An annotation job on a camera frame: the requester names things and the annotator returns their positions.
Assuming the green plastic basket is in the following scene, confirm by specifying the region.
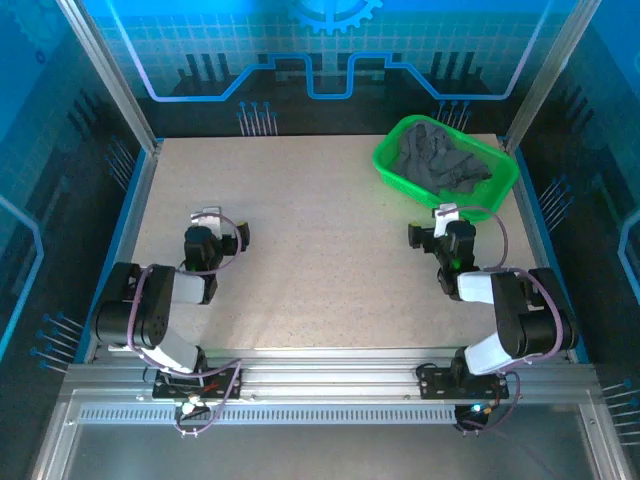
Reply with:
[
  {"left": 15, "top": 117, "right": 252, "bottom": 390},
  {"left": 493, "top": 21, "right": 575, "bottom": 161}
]
[{"left": 370, "top": 114, "right": 520, "bottom": 224}]

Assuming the grey t-shirt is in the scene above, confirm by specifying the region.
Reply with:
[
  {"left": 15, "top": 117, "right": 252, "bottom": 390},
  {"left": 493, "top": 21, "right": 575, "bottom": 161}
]
[{"left": 394, "top": 122, "right": 494, "bottom": 196}]

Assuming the small controller board with LED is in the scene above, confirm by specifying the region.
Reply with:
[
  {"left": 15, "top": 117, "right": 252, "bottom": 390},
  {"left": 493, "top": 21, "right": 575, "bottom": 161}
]
[
  {"left": 454, "top": 402, "right": 494, "bottom": 431},
  {"left": 174, "top": 394, "right": 211, "bottom": 421}
]

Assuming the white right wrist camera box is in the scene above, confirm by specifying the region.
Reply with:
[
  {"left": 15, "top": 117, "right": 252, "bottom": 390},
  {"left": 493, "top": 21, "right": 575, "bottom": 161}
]
[{"left": 433, "top": 202, "right": 461, "bottom": 239}]

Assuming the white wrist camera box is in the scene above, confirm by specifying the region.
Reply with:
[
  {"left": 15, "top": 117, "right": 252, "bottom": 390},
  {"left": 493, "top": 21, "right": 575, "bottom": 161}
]
[
  {"left": 189, "top": 205, "right": 224, "bottom": 236},
  {"left": 433, "top": 202, "right": 461, "bottom": 239}
]

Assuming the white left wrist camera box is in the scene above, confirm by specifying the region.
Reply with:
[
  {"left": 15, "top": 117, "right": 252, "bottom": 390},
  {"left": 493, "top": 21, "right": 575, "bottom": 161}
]
[{"left": 189, "top": 205, "right": 224, "bottom": 236}]

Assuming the aluminium side rail blue edge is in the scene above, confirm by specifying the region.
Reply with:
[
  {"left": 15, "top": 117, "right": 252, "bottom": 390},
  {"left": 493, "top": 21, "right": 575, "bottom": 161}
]
[
  {"left": 74, "top": 139, "right": 164, "bottom": 364},
  {"left": 499, "top": 134, "right": 591, "bottom": 364}
]

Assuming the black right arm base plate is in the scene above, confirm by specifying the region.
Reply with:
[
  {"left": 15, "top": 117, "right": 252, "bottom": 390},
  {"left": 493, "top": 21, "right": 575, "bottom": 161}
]
[{"left": 416, "top": 363, "right": 511, "bottom": 401}]

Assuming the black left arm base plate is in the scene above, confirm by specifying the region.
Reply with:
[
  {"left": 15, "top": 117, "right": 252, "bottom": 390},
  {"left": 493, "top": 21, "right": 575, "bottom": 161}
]
[{"left": 152, "top": 367, "right": 245, "bottom": 401}]

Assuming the aluminium mounting rail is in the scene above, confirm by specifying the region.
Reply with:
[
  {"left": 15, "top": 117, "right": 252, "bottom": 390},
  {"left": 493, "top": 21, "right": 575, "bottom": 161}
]
[{"left": 59, "top": 349, "right": 601, "bottom": 404}]

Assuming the slotted grey cable duct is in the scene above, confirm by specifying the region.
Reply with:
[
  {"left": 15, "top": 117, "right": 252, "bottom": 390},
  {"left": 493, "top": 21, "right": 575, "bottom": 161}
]
[{"left": 77, "top": 407, "right": 461, "bottom": 426}]

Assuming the aluminium frame post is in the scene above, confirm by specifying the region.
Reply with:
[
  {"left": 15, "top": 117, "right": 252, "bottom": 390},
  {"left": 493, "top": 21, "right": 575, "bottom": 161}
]
[
  {"left": 55, "top": 0, "right": 164, "bottom": 154},
  {"left": 502, "top": 0, "right": 604, "bottom": 151}
]

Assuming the aluminium lower frame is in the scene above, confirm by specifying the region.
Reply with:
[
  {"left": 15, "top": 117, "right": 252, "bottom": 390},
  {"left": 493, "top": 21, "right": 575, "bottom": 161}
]
[{"left": 29, "top": 389, "right": 626, "bottom": 480}]

